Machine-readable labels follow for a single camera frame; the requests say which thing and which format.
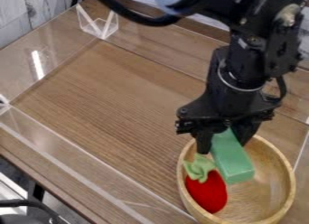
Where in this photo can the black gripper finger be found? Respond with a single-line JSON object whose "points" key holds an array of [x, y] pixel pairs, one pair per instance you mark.
{"points": [[245, 128], [204, 140]]}

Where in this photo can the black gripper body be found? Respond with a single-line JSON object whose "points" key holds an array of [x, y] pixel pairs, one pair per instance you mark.
{"points": [[224, 102]]}

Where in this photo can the green foam block stick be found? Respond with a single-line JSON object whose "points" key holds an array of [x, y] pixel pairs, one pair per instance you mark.
{"points": [[232, 159]]}

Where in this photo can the brown wooden bowl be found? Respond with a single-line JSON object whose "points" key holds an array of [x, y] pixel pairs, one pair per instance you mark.
{"points": [[258, 201]]}

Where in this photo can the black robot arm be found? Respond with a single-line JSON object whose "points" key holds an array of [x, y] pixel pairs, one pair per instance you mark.
{"points": [[245, 85]]}

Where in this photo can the red plush tomato toy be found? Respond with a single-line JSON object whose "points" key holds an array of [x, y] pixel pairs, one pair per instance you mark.
{"points": [[205, 184]]}

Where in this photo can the clear acrylic front barrier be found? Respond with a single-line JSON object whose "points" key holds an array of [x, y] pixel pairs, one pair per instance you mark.
{"points": [[90, 185]]}

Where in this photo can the clear acrylic corner bracket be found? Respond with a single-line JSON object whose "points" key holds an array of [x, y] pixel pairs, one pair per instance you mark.
{"points": [[101, 28]]}

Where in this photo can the black table frame leg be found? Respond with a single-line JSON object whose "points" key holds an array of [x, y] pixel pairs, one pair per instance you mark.
{"points": [[40, 195]]}

